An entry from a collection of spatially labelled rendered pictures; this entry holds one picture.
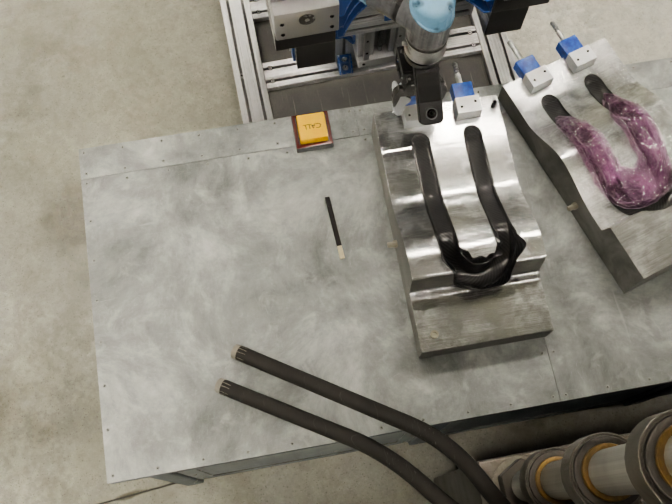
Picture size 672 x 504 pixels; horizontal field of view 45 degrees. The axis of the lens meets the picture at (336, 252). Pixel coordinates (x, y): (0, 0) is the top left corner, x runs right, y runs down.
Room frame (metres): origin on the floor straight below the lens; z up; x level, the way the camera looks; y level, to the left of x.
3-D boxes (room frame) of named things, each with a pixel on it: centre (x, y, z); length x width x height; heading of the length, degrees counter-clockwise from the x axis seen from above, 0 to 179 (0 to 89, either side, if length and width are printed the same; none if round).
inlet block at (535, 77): (0.93, -0.40, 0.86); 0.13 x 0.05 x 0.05; 29
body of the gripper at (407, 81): (0.81, -0.15, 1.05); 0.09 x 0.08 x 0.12; 11
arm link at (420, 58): (0.81, -0.15, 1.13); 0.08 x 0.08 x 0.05
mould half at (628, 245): (0.72, -0.58, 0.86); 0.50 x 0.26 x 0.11; 29
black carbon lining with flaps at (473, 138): (0.59, -0.25, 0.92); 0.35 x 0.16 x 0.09; 11
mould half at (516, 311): (0.57, -0.25, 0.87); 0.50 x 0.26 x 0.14; 11
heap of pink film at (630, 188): (0.72, -0.57, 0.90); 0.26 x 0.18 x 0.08; 29
